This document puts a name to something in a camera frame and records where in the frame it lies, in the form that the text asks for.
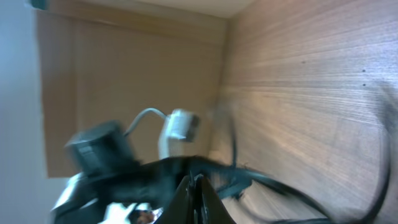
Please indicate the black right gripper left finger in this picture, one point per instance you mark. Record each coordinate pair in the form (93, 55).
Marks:
(179, 210)

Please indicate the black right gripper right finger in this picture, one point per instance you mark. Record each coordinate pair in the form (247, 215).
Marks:
(209, 209)

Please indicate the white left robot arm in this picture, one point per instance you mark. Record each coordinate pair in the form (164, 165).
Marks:
(109, 173)

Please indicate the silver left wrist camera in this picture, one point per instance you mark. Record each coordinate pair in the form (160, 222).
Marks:
(179, 127)

